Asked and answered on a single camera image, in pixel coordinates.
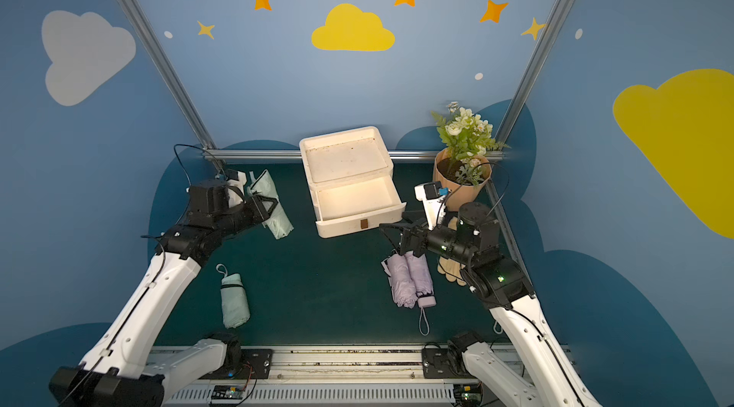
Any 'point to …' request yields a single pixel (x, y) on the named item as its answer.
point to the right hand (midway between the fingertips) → (398, 218)
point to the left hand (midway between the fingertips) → (273, 199)
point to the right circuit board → (468, 395)
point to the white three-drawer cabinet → (350, 177)
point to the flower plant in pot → (462, 167)
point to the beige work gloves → (452, 269)
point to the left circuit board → (227, 392)
